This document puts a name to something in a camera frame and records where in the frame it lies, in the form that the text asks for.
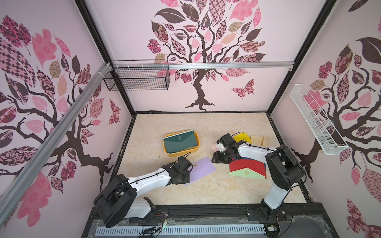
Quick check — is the white wire shelf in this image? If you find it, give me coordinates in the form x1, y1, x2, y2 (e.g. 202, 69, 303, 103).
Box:
289, 84, 349, 155

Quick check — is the purple envelope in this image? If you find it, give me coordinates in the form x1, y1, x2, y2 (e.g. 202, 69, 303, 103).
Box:
186, 157, 216, 186

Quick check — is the light green envelope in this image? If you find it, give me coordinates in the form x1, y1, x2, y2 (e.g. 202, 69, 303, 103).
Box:
228, 168, 267, 179

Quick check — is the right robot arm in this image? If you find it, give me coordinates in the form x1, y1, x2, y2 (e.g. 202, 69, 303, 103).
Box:
211, 134, 306, 221

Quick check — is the aluminium rail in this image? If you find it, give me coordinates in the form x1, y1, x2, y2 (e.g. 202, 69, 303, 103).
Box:
1, 62, 112, 226
113, 61, 294, 70

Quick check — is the aluminium rail back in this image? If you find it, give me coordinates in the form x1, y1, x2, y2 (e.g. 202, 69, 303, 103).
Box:
113, 61, 294, 70

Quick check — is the white cable duct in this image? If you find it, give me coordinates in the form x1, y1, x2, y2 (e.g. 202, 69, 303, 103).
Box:
95, 224, 266, 238

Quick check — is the red envelope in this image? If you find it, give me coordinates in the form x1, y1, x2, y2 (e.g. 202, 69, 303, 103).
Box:
229, 158, 267, 177

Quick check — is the dark green envelope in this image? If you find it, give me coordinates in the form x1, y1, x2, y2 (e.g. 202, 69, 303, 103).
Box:
163, 130, 198, 154

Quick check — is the beige envelope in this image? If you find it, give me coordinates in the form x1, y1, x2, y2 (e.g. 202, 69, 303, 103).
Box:
250, 135, 267, 146

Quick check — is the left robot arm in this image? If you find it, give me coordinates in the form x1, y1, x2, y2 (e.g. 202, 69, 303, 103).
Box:
93, 156, 193, 228

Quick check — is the aluminium rail left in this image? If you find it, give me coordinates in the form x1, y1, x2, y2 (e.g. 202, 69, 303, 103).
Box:
1, 62, 112, 226

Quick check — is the black wire basket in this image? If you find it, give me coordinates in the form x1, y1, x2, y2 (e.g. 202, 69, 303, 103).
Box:
104, 59, 171, 91

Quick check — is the pink envelope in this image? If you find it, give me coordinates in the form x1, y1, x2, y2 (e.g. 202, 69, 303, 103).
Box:
212, 145, 219, 152

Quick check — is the yellow envelope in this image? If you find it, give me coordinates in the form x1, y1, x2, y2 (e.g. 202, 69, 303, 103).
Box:
232, 132, 252, 143

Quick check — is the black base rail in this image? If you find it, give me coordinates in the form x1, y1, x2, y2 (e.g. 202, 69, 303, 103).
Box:
82, 203, 339, 238

